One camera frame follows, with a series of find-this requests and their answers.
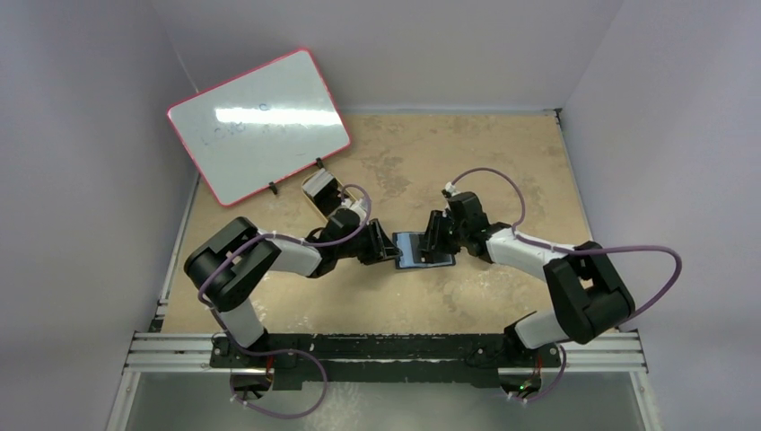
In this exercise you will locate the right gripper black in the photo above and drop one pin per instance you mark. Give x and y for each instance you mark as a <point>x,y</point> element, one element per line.
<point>439,229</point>

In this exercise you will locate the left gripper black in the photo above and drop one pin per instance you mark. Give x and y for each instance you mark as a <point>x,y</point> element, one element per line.
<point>373,254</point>

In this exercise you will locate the blue leather card holder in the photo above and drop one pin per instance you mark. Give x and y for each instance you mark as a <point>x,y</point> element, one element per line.
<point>411,255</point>

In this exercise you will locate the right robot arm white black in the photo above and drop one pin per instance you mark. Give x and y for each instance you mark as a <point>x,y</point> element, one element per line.
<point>588,296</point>

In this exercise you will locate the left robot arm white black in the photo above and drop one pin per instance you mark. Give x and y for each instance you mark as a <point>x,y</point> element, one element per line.
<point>227,267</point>

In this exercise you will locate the beige oval card tray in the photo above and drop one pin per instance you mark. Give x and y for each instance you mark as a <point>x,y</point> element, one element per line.
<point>327,207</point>

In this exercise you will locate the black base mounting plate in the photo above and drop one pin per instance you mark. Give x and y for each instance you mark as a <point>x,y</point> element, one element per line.
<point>480,360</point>

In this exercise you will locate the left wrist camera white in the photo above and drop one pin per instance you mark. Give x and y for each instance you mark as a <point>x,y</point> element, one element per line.
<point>360,206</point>

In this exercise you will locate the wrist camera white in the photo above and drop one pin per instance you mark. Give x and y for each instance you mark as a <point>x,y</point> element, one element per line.
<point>360,206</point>
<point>449,190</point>

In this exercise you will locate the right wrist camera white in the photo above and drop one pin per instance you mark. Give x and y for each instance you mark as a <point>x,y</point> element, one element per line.
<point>449,190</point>

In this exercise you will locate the whiteboard with pink frame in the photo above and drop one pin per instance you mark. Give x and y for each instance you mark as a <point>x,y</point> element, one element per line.
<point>261,127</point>

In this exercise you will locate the aluminium rail frame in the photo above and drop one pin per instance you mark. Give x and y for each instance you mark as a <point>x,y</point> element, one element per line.
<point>617,352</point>

